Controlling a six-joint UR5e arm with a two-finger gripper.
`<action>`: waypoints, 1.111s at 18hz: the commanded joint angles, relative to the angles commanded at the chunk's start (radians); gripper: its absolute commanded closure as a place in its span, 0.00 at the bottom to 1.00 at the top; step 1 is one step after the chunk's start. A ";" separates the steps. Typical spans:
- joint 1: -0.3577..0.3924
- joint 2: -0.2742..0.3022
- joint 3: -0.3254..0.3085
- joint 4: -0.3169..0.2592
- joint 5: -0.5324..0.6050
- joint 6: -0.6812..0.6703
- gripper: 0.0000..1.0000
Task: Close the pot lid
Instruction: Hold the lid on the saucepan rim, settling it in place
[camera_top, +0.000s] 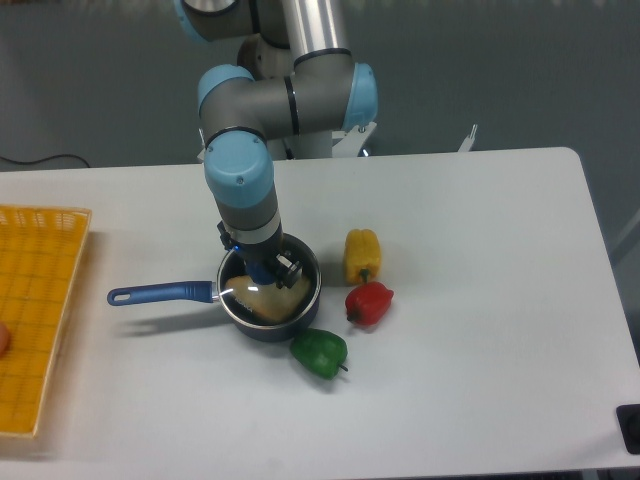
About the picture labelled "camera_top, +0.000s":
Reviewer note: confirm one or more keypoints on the black saucepan blue handle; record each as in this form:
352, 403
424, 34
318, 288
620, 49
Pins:
207, 292

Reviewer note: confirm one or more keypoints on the glass pot lid blue knob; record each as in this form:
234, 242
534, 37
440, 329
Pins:
233, 266

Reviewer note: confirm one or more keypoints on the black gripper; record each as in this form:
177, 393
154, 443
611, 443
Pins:
264, 256

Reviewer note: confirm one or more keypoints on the black table corner device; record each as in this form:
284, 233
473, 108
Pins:
629, 421

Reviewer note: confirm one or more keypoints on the green bell pepper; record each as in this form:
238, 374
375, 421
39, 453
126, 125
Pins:
321, 352

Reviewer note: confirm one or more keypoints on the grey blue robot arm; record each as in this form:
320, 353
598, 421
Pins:
238, 173

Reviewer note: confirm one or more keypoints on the yellow woven basket tray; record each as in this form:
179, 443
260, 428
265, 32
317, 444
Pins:
41, 250

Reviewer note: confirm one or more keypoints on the red bell pepper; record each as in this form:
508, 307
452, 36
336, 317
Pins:
366, 304

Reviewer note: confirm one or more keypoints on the triangular toast slice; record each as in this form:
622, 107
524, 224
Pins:
268, 303

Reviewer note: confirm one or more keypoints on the yellow bell pepper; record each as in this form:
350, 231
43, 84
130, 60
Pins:
362, 257

